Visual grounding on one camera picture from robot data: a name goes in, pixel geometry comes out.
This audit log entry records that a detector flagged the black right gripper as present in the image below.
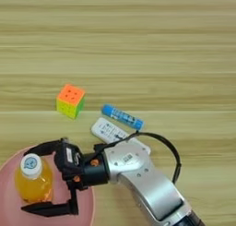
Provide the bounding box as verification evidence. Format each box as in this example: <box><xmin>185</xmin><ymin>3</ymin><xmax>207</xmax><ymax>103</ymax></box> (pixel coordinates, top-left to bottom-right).
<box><xmin>20</xmin><ymin>137</ymin><xmax>111</xmax><ymax>219</ymax></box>

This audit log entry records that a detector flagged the orange juice bottle white cap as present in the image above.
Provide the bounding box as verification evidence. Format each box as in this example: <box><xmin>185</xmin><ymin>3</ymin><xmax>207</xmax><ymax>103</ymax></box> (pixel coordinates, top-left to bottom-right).
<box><xmin>14</xmin><ymin>152</ymin><xmax>54</xmax><ymax>205</ymax></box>

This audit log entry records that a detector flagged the colourful puzzle cube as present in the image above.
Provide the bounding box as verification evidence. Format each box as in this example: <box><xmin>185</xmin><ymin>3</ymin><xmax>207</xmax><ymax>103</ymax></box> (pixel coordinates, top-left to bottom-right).
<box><xmin>55</xmin><ymin>83</ymin><xmax>87</xmax><ymax>120</ymax></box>

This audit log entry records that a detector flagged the blue tube with white label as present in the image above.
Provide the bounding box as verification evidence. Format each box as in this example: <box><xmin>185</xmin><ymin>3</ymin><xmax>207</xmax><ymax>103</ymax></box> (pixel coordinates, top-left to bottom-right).
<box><xmin>100</xmin><ymin>103</ymin><xmax>146</xmax><ymax>132</ymax></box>

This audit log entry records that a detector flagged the small black box white label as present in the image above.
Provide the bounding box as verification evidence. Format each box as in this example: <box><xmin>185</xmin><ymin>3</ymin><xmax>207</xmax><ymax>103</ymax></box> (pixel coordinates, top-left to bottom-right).
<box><xmin>53</xmin><ymin>142</ymin><xmax>83</xmax><ymax>181</ymax></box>

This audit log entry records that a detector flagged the pink round plate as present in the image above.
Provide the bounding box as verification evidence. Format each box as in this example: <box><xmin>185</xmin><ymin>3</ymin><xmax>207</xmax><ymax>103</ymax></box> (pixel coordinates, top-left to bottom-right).
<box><xmin>0</xmin><ymin>144</ymin><xmax>96</xmax><ymax>226</ymax></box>

